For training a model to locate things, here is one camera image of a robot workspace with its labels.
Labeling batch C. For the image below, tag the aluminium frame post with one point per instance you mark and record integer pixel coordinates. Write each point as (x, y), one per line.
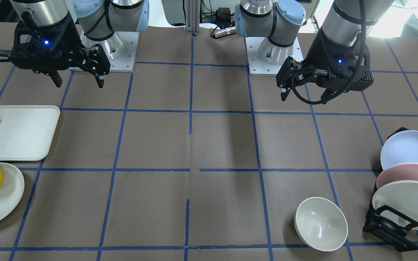
(192, 16)

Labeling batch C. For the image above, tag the light blue plate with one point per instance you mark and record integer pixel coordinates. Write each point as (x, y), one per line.
(401, 147)

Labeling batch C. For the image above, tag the pink plate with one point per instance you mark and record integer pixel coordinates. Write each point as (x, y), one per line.
(399, 172)

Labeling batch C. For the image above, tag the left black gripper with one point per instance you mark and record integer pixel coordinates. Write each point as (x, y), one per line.
(318, 50)

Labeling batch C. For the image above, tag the black dish rack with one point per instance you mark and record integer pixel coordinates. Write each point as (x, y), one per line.
(390, 231)

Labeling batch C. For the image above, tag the white round plate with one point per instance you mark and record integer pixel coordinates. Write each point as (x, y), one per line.
(11, 190)

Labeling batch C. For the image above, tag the cream plate in rack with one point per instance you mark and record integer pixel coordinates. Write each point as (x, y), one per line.
(400, 195)

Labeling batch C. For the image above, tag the white rectangular tray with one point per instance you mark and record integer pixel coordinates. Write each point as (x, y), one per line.
(27, 131)

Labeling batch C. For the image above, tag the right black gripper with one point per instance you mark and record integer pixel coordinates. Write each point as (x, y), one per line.
(70, 40)

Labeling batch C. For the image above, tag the white bowl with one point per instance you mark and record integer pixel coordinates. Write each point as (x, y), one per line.
(321, 224)

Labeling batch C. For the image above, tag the silver cylindrical connector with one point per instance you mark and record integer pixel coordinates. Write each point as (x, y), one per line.
(216, 33)

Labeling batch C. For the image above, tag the black power adapter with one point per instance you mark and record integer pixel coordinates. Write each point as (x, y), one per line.
(223, 13)

